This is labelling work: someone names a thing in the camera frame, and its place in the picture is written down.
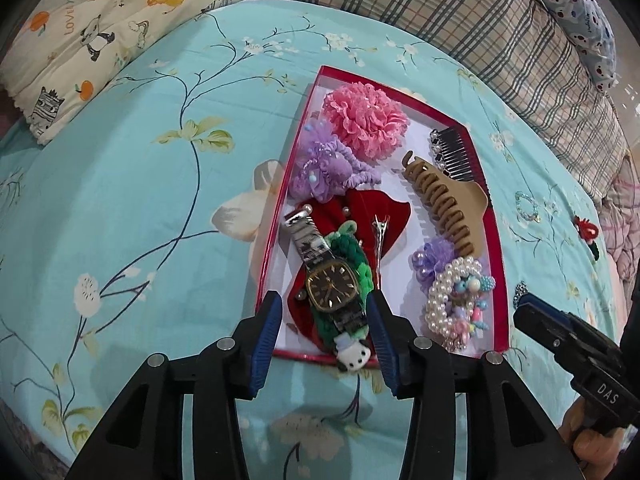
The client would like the teal bead bracelet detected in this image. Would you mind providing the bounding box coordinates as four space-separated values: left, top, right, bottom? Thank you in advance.
515 191 541 223

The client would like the teal floral bedsheet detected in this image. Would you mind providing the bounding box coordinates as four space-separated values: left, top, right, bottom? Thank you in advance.
0 0 631 480

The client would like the person's right hand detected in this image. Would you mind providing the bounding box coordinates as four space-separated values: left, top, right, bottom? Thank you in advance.
557 400 633 466

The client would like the pink patterned cloth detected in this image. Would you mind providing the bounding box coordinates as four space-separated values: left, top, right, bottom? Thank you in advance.
597 155 640 281

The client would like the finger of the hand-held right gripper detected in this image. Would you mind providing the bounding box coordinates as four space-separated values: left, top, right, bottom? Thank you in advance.
514 293 637 437

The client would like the black rhinestone hair comb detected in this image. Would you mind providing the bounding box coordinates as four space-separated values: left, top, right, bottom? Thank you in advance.
429 126 488 183

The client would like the white pearl bracelet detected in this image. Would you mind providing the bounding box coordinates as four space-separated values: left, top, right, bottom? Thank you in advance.
425 256 483 353

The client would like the pink ruffled flower hair accessory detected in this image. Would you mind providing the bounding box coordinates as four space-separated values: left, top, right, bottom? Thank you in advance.
320 82 411 163

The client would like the metal band wristwatch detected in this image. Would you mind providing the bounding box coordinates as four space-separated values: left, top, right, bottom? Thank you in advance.
282 210 368 333

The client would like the small purple mesh flower tie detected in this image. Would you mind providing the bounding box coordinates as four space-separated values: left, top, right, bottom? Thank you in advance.
410 237 456 291

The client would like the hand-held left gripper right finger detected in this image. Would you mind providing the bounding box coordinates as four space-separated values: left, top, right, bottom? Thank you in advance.
366 290 576 480

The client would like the lavender ruffled scrunchie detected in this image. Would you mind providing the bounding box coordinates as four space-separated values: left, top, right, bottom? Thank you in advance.
292 119 378 203

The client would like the red shallow cardboard box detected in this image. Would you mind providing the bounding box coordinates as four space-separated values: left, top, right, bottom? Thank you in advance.
255 65 511 363

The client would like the green knitted panda scrunchie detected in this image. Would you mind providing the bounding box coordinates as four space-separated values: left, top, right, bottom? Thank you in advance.
310 224 376 373

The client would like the blue printed pillow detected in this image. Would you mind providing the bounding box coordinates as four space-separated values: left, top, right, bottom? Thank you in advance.
515 0 618 93

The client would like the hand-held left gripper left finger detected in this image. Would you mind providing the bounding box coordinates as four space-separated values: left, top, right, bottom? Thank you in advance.
67 290 283 480

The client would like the tan hair claw clip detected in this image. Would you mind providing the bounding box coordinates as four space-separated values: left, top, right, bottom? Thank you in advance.
400 151 490 257

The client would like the red velvet hair bow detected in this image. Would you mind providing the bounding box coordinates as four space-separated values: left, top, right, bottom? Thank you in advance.
285 187 413 341

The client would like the plaid blanket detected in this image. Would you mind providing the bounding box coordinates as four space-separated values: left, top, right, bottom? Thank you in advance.
225 0 628 206

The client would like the cartoon animal print pillow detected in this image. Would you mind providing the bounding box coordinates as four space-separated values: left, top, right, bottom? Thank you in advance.
0 0 246 146

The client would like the colourful bead charm bracelet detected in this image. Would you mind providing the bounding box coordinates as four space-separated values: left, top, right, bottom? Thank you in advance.
452 270 496 341

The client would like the red flower hair clip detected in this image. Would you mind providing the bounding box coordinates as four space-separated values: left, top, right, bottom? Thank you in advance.
572 216 601 261

